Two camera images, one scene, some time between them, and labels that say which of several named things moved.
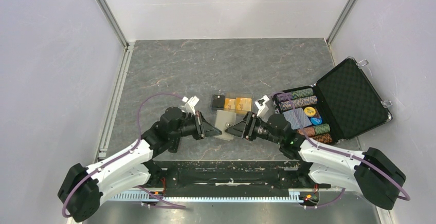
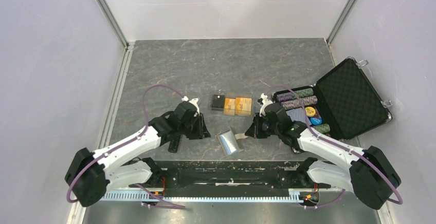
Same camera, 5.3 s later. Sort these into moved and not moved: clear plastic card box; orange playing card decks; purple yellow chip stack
Moved: clear plastic card box
Not moved: purple yellow chip stack; orange playing card decks
